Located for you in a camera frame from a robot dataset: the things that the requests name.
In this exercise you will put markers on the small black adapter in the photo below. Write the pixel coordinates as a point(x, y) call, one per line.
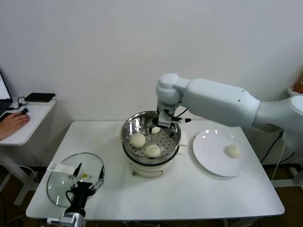
point(24, 110)

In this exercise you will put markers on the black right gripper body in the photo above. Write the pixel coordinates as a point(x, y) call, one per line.
point(173, 123)

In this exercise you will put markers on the black flat device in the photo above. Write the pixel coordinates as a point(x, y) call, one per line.
point(39, 97)

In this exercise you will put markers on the bare person hand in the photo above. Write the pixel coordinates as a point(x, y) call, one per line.
point(14, 124)

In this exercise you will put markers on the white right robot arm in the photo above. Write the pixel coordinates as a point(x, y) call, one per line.
point(213, 101)

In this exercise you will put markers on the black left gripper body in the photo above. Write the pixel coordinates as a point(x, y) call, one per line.
point(82, 190)

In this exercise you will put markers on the white side table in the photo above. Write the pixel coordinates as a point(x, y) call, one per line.
point(35, 123)

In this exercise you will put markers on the white round plate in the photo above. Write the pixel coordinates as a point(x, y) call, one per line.
point(208, 153)

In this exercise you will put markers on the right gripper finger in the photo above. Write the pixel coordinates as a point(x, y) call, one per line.
point(174, 132)
point(151, 130)

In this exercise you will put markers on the orange object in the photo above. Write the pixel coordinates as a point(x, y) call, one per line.
point(298, 82)

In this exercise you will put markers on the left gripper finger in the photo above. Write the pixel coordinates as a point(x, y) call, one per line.
point(102, 175)
point(78, 170)

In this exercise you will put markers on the perforated steel steamer basket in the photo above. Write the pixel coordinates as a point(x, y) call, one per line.
point(139, 123)

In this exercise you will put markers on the white steamed baozi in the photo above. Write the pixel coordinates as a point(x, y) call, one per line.
point(233, 151)
point(155, 130)
point(137, 141)
point(152, 151)

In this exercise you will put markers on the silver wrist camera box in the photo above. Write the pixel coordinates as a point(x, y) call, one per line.
point(164, 119)

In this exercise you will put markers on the white electric cooker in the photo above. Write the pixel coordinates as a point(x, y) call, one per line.
point(146, 171)

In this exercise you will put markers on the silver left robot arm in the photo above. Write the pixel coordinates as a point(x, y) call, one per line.
point(71, 221)

